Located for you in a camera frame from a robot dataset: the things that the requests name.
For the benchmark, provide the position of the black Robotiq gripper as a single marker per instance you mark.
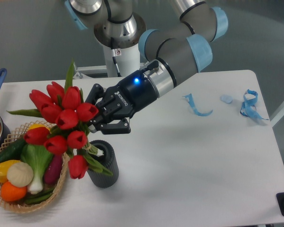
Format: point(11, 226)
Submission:
point(120, 102)

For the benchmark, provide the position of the red tulip bouquet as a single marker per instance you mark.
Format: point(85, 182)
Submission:
point(64, 106)

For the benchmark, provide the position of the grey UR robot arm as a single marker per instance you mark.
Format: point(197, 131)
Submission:
point(149, 62)

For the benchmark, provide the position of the dark grey ribbed vase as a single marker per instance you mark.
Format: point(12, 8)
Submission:
point(108, 173)

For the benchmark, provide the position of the blue curled ribbon strip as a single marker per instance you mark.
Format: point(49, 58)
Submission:
point(189, 98)

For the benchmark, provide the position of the purple sweet potato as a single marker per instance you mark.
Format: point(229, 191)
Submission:
point(53, 172)

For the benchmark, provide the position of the green bok choy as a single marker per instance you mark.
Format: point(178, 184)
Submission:
point(38, 158)

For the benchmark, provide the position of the woven wicker basket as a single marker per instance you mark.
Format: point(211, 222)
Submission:
point(21, 207)

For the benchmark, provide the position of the dark green cucumber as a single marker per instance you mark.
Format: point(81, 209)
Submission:
point(12, 151)

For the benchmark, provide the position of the light blue cap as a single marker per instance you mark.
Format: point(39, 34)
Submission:
point(226, 99)

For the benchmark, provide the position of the green bean pods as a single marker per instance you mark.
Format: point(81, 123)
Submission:
point(38, 198)

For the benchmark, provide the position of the yellow bell pepper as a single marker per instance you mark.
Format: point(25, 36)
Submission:
point(4, 166)

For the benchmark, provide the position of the orange fruit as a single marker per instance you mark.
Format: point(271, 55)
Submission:
point(11, 193)

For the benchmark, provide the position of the blue tangled ribbon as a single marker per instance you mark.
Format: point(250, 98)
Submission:
point(248, 107)

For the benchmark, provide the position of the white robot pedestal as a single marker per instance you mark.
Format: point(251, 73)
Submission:
point(118, 62)

